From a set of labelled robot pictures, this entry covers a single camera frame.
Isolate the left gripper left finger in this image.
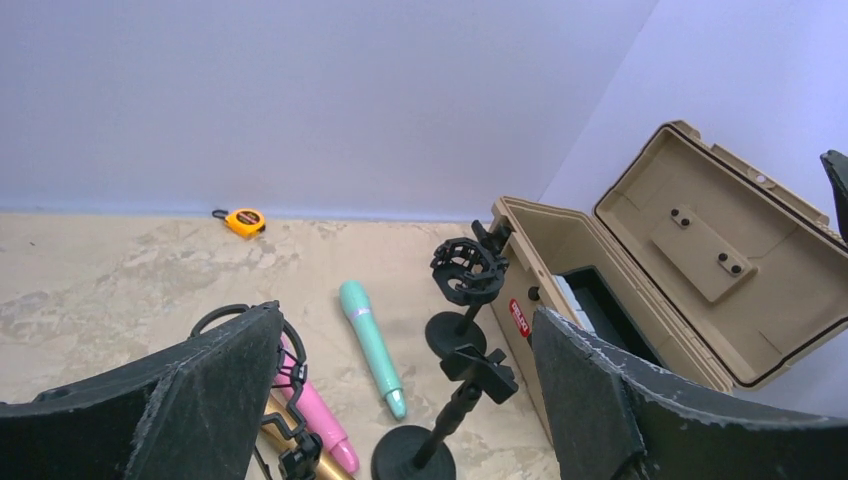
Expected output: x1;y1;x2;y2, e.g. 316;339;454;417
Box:
1;301;284;479

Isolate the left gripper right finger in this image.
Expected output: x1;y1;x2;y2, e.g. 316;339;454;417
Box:
532;307;847;479

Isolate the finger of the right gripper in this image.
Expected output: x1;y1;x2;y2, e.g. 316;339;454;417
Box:
820;150;848;242

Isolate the gold microphone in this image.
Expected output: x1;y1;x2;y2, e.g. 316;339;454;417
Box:
261;395;353;479

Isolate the pink microphone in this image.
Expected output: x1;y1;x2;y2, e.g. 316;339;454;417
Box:
274;334;361;476

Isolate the mint green microphone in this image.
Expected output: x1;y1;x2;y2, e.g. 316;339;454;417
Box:
339;280;407;420

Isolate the black round-base stand with shockmount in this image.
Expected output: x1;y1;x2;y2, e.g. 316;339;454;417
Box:
425;220;512;359

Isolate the black tray in case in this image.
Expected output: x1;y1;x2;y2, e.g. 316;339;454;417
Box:
556;265;666;367

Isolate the tan plastic case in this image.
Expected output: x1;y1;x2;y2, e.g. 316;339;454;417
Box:
492;121;847;418

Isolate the orange tape measure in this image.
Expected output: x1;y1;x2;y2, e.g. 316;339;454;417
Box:
211;208;266;239

